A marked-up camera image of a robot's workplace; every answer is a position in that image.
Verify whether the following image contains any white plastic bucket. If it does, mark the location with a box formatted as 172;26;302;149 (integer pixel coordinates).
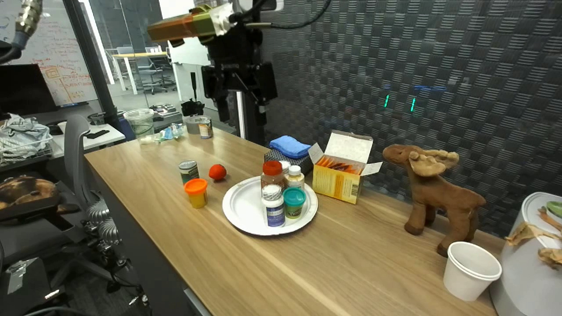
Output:
490;189;562;316

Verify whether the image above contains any orange-capped brown spice bottle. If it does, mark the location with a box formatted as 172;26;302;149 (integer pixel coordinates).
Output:
260;157;288;191

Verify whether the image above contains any clear plastic tub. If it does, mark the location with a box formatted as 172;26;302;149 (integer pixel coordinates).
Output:
123;107;157;138

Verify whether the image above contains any white paper cup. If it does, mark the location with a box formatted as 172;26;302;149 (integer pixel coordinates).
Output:
441;238;504;303

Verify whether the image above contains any white-label tin can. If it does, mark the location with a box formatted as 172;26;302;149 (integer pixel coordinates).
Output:
195;114;216;140

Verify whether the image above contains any dark grey block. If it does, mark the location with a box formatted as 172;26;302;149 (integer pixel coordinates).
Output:
290;154;316;179

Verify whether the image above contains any brown plush moose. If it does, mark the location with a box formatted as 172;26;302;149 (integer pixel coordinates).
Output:
381;142;489;258

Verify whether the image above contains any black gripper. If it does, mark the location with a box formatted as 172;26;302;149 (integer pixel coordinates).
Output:
200;21;281;122

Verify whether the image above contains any tan wrist camera box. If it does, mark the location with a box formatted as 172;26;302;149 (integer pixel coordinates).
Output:
146;1;237;47

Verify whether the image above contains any grey crumpled cloth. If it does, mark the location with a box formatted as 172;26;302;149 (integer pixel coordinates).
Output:
0;112;55;168

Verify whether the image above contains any orange ball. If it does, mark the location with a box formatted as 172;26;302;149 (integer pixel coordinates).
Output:
208;163;229;182

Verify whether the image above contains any brown patterned cushion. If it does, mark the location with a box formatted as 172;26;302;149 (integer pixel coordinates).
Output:
0;173;60;212

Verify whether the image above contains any white paper plate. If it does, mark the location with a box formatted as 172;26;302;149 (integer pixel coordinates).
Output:
222;173;320;238

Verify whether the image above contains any orange-lidded yellow dough tub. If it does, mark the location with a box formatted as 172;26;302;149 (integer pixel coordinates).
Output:
183;177;211;210

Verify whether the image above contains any teal-lidded yellow dough tub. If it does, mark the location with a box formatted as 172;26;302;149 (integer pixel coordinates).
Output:
283;186;308;219

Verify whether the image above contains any open yellow cardboard box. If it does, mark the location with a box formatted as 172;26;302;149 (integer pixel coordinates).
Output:
308;129;385;207

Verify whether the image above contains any blue sponge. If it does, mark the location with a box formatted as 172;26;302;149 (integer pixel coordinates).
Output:
269;133;313;161

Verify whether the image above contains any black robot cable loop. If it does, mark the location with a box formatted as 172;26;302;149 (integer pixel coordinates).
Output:
251;0;336;31

